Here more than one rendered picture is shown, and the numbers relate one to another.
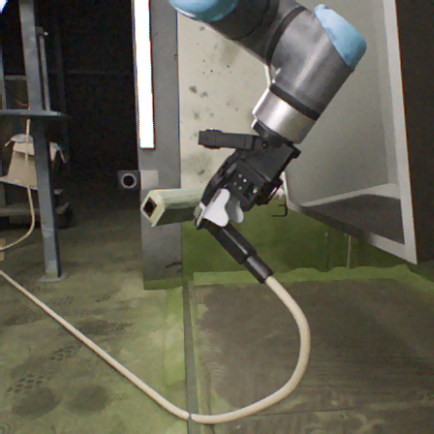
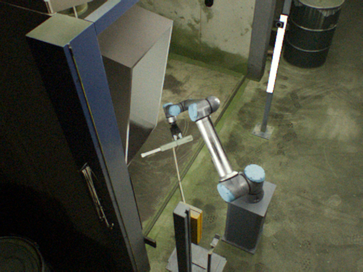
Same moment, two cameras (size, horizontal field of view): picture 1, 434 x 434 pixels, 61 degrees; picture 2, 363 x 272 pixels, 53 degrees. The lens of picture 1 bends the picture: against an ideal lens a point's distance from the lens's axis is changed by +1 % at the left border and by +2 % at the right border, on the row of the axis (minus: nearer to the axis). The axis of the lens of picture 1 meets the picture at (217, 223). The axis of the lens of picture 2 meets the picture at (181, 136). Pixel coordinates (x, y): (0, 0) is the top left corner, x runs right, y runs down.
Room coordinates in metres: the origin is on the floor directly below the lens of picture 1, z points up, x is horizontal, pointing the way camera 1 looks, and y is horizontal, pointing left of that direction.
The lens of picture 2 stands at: (2.43, 1.33, 3.00)
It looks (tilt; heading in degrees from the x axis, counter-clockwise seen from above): 48 degrees down; 216
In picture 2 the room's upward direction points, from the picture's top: 3 degrees counter-clockwise
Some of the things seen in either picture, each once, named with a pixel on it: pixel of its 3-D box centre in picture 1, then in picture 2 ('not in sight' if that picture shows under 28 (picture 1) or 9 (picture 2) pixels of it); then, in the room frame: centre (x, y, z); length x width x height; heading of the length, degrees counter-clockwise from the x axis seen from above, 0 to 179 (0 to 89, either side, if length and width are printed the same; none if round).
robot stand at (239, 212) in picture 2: not in sight; (247, 214); (0.88, 0.84, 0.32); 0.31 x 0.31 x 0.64; 6
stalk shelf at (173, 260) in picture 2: (28, 115); (195, 263); (1.63, 0.82, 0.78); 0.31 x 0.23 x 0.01; 96
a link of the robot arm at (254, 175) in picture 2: not in sight; (253, 178); (0.89, 0.84, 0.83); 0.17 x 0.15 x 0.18; 152
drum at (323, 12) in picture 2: not in sight; (311, 28); (-1.88, 0.34, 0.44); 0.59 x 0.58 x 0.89; 21
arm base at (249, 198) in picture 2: not in sight; (251, 189); (0.88, 0.84, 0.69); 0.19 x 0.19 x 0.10
